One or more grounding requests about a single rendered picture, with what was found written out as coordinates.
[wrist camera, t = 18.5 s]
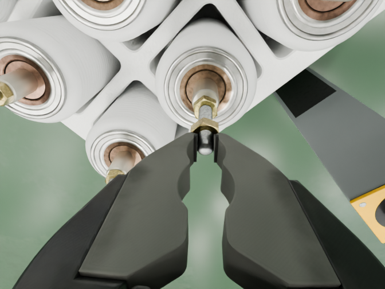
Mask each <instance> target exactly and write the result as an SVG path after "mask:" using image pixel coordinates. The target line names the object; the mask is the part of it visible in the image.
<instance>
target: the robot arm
mask: <svg viewBox="0 0 385 289"><path fill-rule="evenodd" d="M197 141H198V134H195V133H193V132H188V133H185V134H184V135H182V136H180V137H178V138H176V139H175V140H173V141H172V142H170V143H168V144H166V145H164V146H163V147H161V148H159V149H157V150H156V151H154V152H153V153H151V154H150V155H148V156H146V157H145V158H143V159H142V160H141V161H140V162H138V163H137V164H136V165H135V166H134V167H133V168H132V169H131V170H130V171H129V172H128V173H127V174H118V175H117V176H116V177H115V178H114V179H113V180H112V181H111V182H109V183H108V184H107V185H106V186H105V187H104V188H103V189H101V190H100V191H99V192H98V193H97V194H96V195H95V196H94V197H93V198H92V199H91V200H90V201H89V202H88V203H87V204H85V205H84V206H83V207H82V208H81V209H80V210H79V211H78V212H77V213H76V214H75V215H74V216H73V217H71V218H70V219H69V220H68V221H67V222H66V223H65V224H64V225H63V226H62V227H61V228H60V229H59V230H58V231H57V232H56V233H55V234H54V235H53V236H52V237H51V238H50V239H49V240H48V241H47V242H46V244H45V245H44V246H43V247H42V248H41V249H40V251H39V252H38V253H37V254H36V255H35V257H34V258H33V260H32V261H31V262H30V263H29V265H28V266H27V267H26V269H25V270H24V272H23V273H22V275H21V276H20V277H19V279H18V280H17V282H16V283H15V285H14V287H13V288H12V289H161V288H162V287H164V286H166V285H167V284H169V283H171V282H172V281H174V280H175V279H177V278H178V277H180V276H181V275H182V274H183V273H184V272H185V270H186V267H187V255H188V209H187V207H186V205H185V204H184V203H183V201H182V200H183V199H184V197H185V195H186V194H187V193H188V192H189V191H190V167H191V166H192V165H193V163H194V162H197ZM214 163H217V165H218V166H219V167H220V168H221V170H222V178H221V193H222V194H223V195H224V196H225V197H226V199H227V201H228V203H229V206H228V207H227V209H226V211H225V220H224V226H223V236H222V256H223V269H224V272H225V274H226V275H227V276H228V277H229V278H230V279H231V280H232V281H234V282H235V283H237V284H238V285H239V286H241V287H242V288H243V289H385V267H384V265H383V264H382V263H381V262H380V261H379V260H378V258H377V257H376V256H375V255H374V254H373V253H372V252H371V251H370V250H369V249H368V248H367V246H366V245H365V244H364V243H363V242H362V241H361V240H360V239H359V238H358V237H357V236H356V235H355V234H354V233H352V232H351V231H350V230H349V229H348V228H347V227H346V226H345V225H344V224H343V223H342V222H341V221H340V220H339V219H338V218H337V217H336V216H335V215H334V214H333V213H332V212H331V211H330V210H328V209H327V208H326V207H325V206H324V205H323V204H322V203H321V202H320V201H319V200H318V199H317V198H316V197H315V196H314V195H313V194H312V193H311V192H310V191H309V190H308V189H307V188H305V187H304V186H303V185H302V184H301V183H300V182H299V181H298V180H289V179H288V178H287V177H286V176H285V175H284V174H283V173H282V172H281V171H280V170H279V169H278V168H276V167H275V165H273V164H272V163H270V162H269V161H268V160H267V159H265V158H264V157H263V156H261V155H259V154H258V153H257V152H255V151H253V150H252V149H250V148H248V147H247V146H245V145H244V144H242V143H240V142H239V141H237V140H235V139H234V138H232V137H230V136H229V135H227V134H224V133H217V134H214Z"/></svg>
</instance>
